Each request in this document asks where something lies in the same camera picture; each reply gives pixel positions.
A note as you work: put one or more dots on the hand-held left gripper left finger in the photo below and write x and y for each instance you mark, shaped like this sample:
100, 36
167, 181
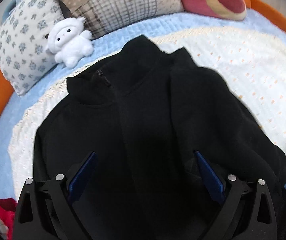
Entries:
83, 177

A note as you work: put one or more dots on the beige plaid pillow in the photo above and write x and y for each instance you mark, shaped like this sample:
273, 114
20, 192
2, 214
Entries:
118, 2

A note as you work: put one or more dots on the white floral pillow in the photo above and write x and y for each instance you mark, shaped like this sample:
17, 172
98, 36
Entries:
25, 42

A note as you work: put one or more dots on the pink plush toy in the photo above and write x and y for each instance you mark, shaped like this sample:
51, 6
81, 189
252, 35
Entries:
217, 0

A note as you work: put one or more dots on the black fleece jacket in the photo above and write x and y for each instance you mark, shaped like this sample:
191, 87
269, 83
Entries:
145, 120

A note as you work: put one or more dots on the white daisy blanket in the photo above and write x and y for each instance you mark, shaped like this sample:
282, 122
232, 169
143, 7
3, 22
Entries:
245, 62

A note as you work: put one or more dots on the light blue blanket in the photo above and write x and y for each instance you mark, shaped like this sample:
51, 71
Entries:
138, 27

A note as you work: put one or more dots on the red cloth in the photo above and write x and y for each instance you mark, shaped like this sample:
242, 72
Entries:
5, 215

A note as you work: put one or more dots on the white plush toy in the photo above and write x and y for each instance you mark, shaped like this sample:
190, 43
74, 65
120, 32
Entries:
68, 42

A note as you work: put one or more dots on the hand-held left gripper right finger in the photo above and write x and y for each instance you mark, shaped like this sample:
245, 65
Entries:
209, 177

